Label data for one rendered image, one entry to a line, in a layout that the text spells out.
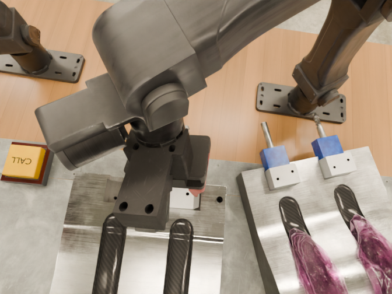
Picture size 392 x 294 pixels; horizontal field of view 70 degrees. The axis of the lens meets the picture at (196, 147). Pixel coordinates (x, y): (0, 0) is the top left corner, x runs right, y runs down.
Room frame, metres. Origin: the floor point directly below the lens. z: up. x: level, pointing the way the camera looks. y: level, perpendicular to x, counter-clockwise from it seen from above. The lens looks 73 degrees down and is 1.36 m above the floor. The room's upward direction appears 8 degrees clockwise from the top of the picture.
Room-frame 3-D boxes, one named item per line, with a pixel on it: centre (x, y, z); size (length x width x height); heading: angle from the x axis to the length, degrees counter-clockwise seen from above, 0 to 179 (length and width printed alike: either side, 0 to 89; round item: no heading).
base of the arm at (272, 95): (0.31, -0.22, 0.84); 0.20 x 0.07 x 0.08; 89
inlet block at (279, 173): (0.17, -0.15, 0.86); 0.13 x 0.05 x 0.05; 20
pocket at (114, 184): (0.06, 0.11, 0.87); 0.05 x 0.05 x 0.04; 3
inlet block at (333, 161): (0.20, -0.25, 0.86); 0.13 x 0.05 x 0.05; 20
